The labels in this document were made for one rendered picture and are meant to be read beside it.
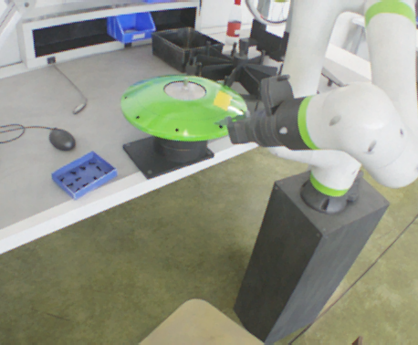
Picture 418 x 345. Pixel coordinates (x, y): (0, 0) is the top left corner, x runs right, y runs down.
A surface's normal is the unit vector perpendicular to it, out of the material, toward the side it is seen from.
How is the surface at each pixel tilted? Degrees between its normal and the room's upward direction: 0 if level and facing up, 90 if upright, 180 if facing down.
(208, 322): 0
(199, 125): 24
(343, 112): 66
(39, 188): 0
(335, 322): 0
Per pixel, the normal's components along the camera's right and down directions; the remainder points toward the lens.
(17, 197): 0.11, -0.77
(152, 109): -0.11, -0.55
